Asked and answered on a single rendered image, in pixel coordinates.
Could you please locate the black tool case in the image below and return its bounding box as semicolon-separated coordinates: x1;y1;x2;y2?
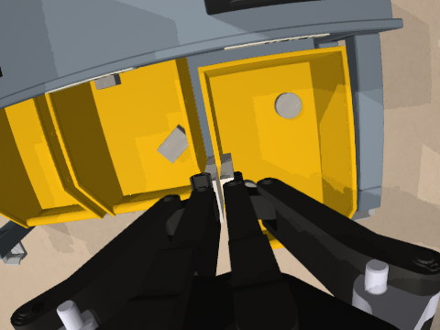
204;0;320;16

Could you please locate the dark grey metal shelf rack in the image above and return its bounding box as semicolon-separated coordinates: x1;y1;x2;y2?
0;0;403;221

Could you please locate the yellow bin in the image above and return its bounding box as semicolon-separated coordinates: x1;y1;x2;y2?
45;57;207;216
198;46;357;219
0;94;107;228

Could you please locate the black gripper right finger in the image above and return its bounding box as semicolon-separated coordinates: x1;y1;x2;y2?
220;153;440;330

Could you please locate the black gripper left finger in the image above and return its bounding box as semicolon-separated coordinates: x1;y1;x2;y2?
10;156;224;330

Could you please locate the grey steel disc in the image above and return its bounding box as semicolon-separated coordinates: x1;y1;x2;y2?
274;93;302;119
244;180;257;187

